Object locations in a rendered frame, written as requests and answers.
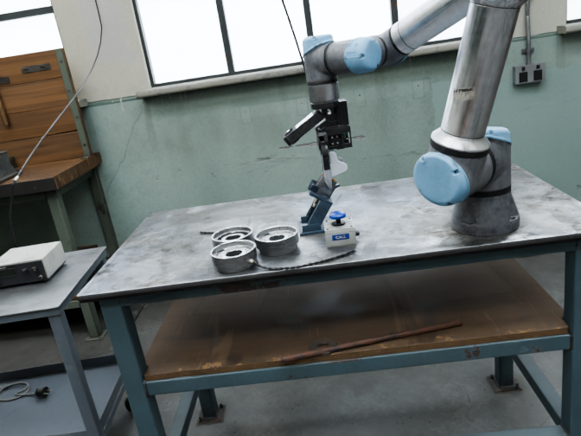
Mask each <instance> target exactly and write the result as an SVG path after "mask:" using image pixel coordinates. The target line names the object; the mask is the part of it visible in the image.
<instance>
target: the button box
mask: <svg viewBox="0 0 581 436"><path fill-rule="evenodd" d="M324 230H325V237H326V243H327V248H333V247H346V246H353V245H357V243H356V236H358V235H360V232H359V231H355V228H354V222H353V218H352V217H350V218H343V219H341V223H336V221H335V220H330V221H324Z"/></svg>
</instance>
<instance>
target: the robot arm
mask: <svg viewBox="0 0 581 436"><path fill-rule="evenodd" d="M527 1H529V0H427V1H426V2H424V3H422V4H421V5H420V6H418V7H417V8H416V9H415V10H413V11H412V12H411V13H409V14H408V15H406V16H405V17H403V18H402V19H400V20H399V21H398V22H396V23H395V24H394V25H393V26H392V27H390V28H389V29H387V30H386V31H384V32H383V33H381V34H379V35H371V36H366V37H357V38H354V39H350V40H344V41H338V42H335V41H334V40H333V36H332V35H331V34H325V35H314V36H309V37H305V38H304V39H303V60H304V66H305V73H306V80H307V86H308V93H309V100H310V102H311V104H310V106H311V109H312V110H315V111H314V112H312V113H311V114H310V115H308V116H307V117H306V118H305V119H303V120H302V121H301V122H299V123H298V124H297V125H296V126H294V127H293V128H290V129H289V130H288V131H287V132H286V133H285V134H284V141H285V143H287V144H288V145H289V146H291V145H292V144H294V143H296V142H297V141H298V140H299V139H300V137H302V136H303V135H304V134H306V133H307V132H308V131H310V130H311V129H312V128H313V127H315V129H316V140H317V145H318V149H319V151H320V157H321V163H322V173H323V174H324V177H325V183H326V184H327V185H328V186H329V188H330V189H332V180H331V178H332V177H334V176H338V175H340V174H341V173H343V172H346V171H347V169H348V166H347V164H346V163H344V159H343V158H341V157H338V156H337V155H336V153H335V150H334V149H337V150H340V149H345V148H348V147H353V145H352V138H351V130H350V125H349V122H348V107H347V101H346V100H345V99H339V98H340V92H339V85H338V76H337V75H344V74H366V73H369V72H373V71H374V70H375V69H376V68H380V67H386V66H394V65H397V64H399V63H400V62H402V61H404V60H405V59H406V58H407V56H408V55H409V54H410V53H411V52H412V51H414V50H415V49H417V48H419V47H421V46H422V45H424V44H425V43H427V42H428V41H429V40H431V39H433V38H434V37H436V36H437V35H439V34H441V33H443V32H444V31H445V30H446V29H448V28H450V27H451V26H453V25H455V24H456V23H458V22H460V21H461V20H463V19H464V18H465V17H467V18H466V22H465V25H464V30H463V36H462V40H461V44H460V48H459V51H458V55H457V59H456V65H455V69H454V74H453V77H452V81H451V84H450V91H449V95H448V99H447V103H446V107H445V110H444V117H443V121H442V124H441V127H440V128H438V129H436V130H435V131H434V132H433V133H432V134H431V139H430V143H429V147H428V151H427V153H426V154H424V155H423V156H422V157H421V158H420V159H419V160H418V161H417V162H416V164H415V167H414V171H413V177H414V182H415V184H416V186H417V188H418V189H419V191H420V194H421V195H422V196H423V197H424V198H425V199H426V200H428V201H429V202H432V203H434V204H436V205H439V206H451V205H454V204H455V205H454V208H453V211H452V214H451V227H452V228H453V229H454V230H455V231H457V232H458V233H460V234H466V235H471V236H497V235H503V234H508V233H511V232H513V231H515V230H516V229H518V228H519V226H520V213H519V211H518V209H517V207H516V204H515V201H514V198H513V195H512V191H511V145H512V142H511V138H510V131H509V130H508V129H507V128H504V127H493V126H488V122H489V119H490V115H491V112H492V109H493V106H494V103H495V97H496V94H497V91H498V87H499V85H500V81H501V76H502V73H503V69H504V67H505V63H506V60H507V57H508V51H509V48H510V45H511V41H512V39H513V35H514V30H515V27H516V23H517V21H518V17H519V14H520V8H521V6H522V5H523V4H524V3H526V2H527ZM338 99H339V100H338ZM319 109H321V111H320V110H319ZM328 109H330V112H329V111H328ZM328 112H329V113H328ZM348 132H349V136H350V143H349V139H348Z"/></svg>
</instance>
